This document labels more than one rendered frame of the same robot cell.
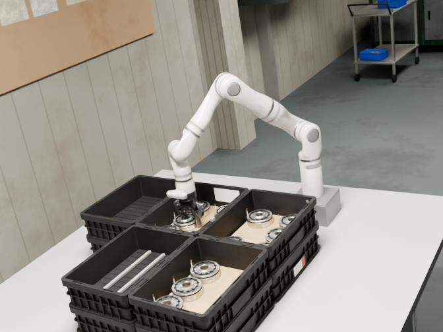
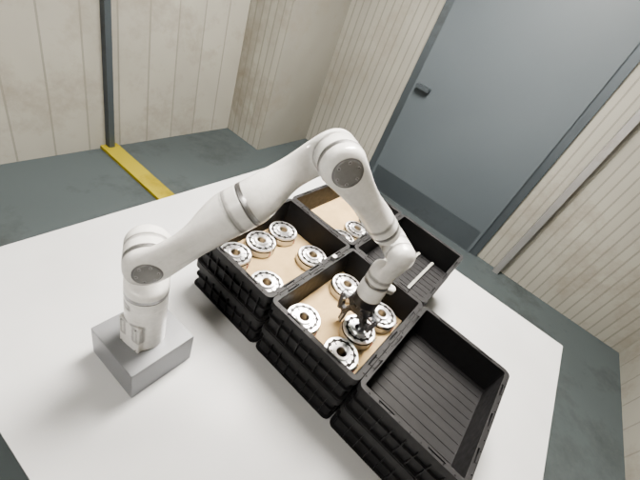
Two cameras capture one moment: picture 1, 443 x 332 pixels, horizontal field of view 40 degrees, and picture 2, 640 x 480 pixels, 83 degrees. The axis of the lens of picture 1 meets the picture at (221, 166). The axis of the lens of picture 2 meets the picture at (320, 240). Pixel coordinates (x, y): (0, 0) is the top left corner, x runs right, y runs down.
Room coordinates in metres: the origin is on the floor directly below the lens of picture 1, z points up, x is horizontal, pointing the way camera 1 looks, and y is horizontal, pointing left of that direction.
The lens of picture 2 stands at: (2.92, -0.17, 1.65)
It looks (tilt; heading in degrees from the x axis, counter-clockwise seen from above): 37 degrees down; 169
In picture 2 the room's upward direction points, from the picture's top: 24 degrees clockwise
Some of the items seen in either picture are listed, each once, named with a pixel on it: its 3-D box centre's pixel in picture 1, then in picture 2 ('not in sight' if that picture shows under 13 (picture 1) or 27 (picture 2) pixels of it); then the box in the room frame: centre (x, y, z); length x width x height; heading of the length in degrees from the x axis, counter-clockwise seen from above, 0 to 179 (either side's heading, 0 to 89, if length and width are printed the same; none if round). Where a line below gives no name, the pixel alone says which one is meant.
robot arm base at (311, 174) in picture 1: (311, 176); (146, 312); (2.40, -0.37, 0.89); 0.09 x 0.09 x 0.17; 64
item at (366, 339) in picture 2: (185, 219); (358, 329); (2.25, 0.18, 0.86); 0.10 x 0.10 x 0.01
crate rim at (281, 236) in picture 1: (259, 217); (281, 242); (2.05, -0.11, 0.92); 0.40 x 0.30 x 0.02; 144
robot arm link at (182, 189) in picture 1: (182, 185); (377, 283); (2.22, 0.16, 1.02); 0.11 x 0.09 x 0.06; 144
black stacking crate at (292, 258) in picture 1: (264, 254); (269, 275); (2.05, -0.11, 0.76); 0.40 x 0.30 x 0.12; 144
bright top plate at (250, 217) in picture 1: (259, 215); (266, 283); (2.18, -0.12, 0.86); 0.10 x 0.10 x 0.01
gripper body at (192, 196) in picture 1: (188, 199); (363, 302); (2.24, 0.15, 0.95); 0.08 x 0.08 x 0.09
